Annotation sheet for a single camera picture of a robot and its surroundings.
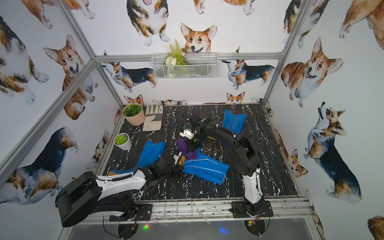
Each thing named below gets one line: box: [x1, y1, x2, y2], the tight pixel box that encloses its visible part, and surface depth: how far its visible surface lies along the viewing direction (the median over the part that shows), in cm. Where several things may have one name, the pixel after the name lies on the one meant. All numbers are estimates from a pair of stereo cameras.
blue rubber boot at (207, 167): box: [182, 147, 230, 185], surface depth 87 cm
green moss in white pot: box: [115, 134, 128, 145], surface depth 92 cm
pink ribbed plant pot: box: [122, 108, 145, 126], surface depth 103 cm
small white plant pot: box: [113, 132, 132, 151], surface depth 92 cm
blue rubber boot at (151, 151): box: [110, 141, 166, 174], surface depth 94 cm
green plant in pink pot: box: [123, 104, 142, 117], surface depth 105 cm
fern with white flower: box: [164, 39, 187, 79], surface depth 86 cm
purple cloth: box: [176, 138, 198, 160], surface depth 85 cm
